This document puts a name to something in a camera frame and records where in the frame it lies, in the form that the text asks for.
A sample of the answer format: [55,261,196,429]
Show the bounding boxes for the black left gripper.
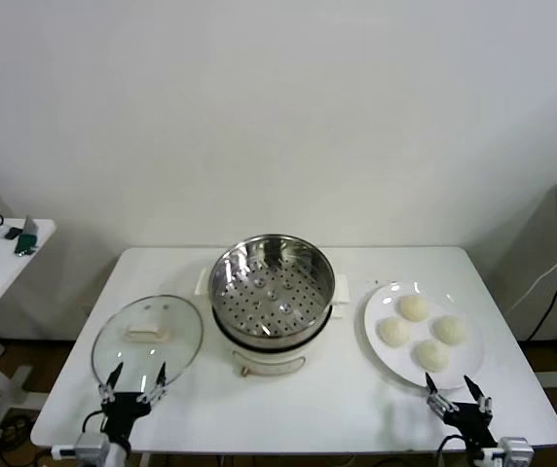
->
[97,361,168,451]

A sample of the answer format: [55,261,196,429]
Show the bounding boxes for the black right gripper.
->
[424,372,500,451]

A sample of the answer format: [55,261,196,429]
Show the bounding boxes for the white steamed baozi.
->
[378,316,413,348]
[397,294,431,323]
[413,339,453,374]
[432,314,468,346]

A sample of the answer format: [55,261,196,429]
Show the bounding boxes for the round glass pot lid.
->
[91,293,205,393]

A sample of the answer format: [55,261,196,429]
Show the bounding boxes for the perforated steel steamer basket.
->
[194,233,352,348]

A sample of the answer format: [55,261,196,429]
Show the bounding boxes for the white round plate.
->
[362,280,486,391]

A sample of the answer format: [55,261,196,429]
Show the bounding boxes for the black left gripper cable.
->
[80,410,108,438]

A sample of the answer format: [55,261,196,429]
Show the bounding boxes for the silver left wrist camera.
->
[52,432,112,467]

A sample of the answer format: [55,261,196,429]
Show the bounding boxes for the tangled floor cables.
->
[0,378,49,467]

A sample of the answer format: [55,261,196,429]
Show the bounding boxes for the white wall cable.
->
[507,232,557,313]

